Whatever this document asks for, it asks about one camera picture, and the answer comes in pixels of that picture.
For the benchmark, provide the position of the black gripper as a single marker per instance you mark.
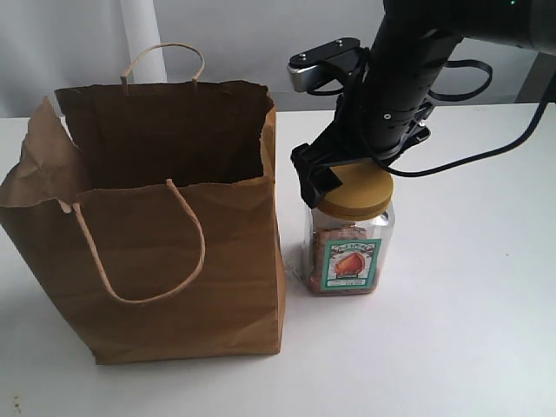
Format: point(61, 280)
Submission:
point(374, 115)

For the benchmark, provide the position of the clear jar yellow lid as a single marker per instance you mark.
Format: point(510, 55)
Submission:
point(348, 232)

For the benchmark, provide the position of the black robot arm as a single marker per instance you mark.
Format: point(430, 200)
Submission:
point(526, 24)

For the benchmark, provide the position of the brown paper bag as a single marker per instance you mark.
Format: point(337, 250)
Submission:
point(146, 212)

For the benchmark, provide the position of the white backdrop curtain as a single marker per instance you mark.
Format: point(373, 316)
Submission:
point(48, 45)

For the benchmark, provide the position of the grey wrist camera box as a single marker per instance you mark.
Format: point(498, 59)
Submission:
point(310, 70)

